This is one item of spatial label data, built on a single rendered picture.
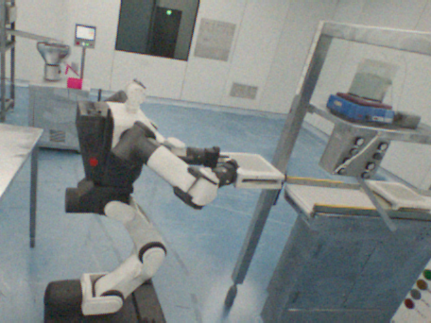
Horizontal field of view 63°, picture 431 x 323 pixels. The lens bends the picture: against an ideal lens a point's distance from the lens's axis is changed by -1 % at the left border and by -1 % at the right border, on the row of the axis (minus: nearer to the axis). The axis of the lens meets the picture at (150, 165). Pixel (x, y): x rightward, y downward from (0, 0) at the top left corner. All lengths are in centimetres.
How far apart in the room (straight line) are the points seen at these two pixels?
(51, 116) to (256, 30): 454
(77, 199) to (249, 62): 604
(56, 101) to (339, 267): 296
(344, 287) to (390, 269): 28
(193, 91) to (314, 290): 527
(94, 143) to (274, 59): 631
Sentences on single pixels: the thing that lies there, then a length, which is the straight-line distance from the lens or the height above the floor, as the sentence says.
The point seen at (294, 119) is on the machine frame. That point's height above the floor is 129.
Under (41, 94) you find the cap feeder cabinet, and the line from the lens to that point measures 383.
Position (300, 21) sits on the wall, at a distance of 754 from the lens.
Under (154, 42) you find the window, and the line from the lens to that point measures 662.
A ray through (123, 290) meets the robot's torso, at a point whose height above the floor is 34.
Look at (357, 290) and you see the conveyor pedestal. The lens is 244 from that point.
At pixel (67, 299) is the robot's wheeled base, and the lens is 186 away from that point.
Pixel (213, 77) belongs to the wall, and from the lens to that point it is 700.
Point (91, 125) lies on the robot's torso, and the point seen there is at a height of 124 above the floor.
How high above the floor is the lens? 168
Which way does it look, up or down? 25 degrees down
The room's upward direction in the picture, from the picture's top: 11 degrees clockwise
